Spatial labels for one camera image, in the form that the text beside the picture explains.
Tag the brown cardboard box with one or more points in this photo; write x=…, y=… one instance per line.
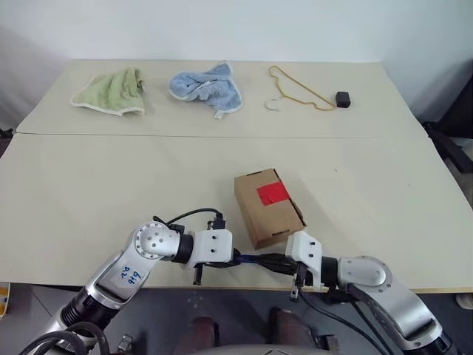
x=269, y=222

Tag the small metal bracket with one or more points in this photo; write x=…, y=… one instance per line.
x=327, y=344
x=126, y=344

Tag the small black box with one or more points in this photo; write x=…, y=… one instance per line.
x=342, y=100

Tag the black chair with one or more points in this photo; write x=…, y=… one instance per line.
x=456, y=122

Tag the red tape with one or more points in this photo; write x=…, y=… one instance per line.
x=272, y=193

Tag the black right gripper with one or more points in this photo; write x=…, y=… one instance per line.
x=298, y=281

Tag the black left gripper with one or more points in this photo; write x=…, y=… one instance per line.
x=198, y=275

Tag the green towel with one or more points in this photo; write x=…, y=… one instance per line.
x=111, y=92

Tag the grey rounded robot torso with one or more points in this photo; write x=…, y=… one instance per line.
x=240, y=350

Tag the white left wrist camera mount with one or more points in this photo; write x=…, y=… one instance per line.
x=212, y=246

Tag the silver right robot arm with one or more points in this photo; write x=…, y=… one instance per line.
x=369, y=271

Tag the yellow and white object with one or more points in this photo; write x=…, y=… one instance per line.
x=3, y=299

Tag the dark reddish rounded shape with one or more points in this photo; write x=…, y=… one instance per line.
x=290, y=329
x=204, y=331

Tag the white round object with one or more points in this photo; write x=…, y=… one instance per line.
x=465, y=301

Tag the light blue towel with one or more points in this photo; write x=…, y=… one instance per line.
x=210, y=88

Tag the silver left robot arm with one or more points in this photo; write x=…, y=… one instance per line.
x=155, y=244

